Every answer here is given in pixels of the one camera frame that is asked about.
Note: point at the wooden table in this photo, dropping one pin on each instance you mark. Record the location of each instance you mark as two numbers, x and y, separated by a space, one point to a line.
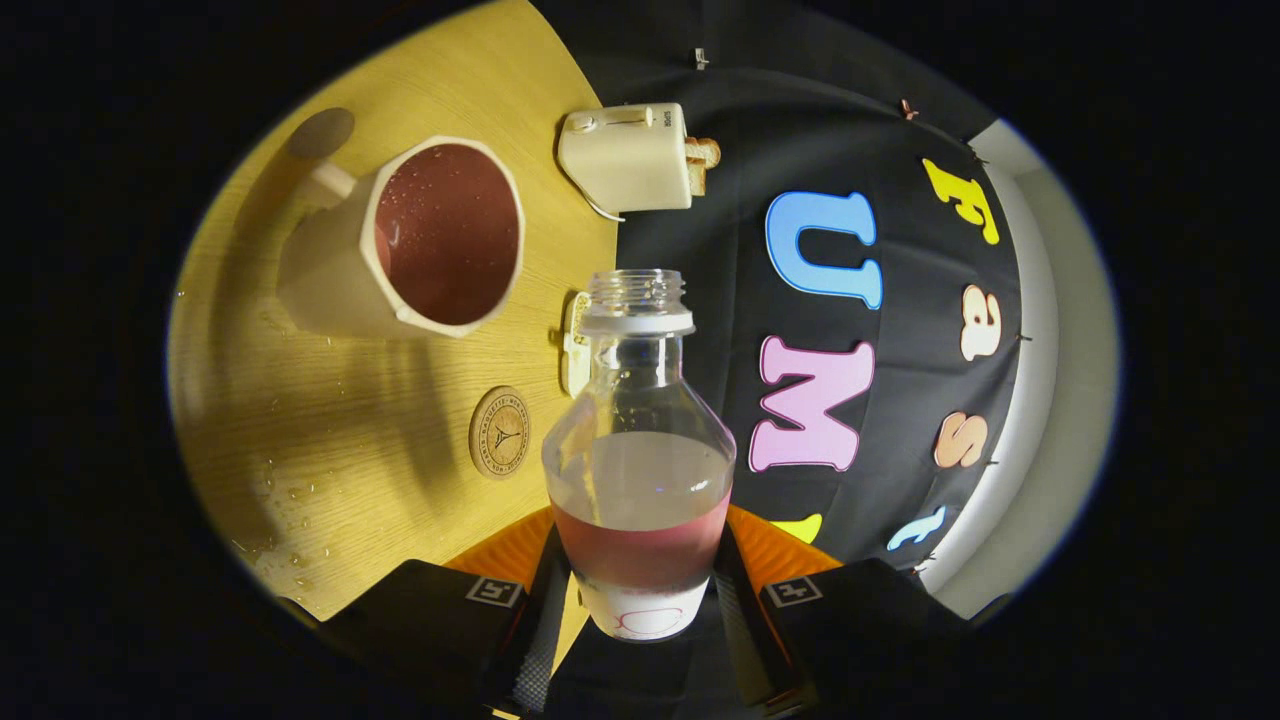
350 430

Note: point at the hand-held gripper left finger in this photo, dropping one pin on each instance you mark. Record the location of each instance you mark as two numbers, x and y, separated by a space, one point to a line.
540 620

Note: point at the white toaster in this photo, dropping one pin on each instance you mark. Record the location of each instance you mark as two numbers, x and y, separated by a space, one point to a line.
625 155

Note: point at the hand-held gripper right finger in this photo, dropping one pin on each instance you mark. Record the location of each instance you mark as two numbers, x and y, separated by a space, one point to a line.
745 630

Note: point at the clear juice bottle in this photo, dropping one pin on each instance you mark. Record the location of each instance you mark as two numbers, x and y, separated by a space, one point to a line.
640 470

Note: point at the round cork coaster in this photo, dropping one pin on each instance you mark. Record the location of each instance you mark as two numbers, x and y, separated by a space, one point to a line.
499 432

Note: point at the white divided snack tray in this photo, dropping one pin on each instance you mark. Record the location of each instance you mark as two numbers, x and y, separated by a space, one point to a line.
575 350

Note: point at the toast slice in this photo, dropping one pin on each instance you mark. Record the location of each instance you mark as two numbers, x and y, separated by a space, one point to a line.
704 152
697 180

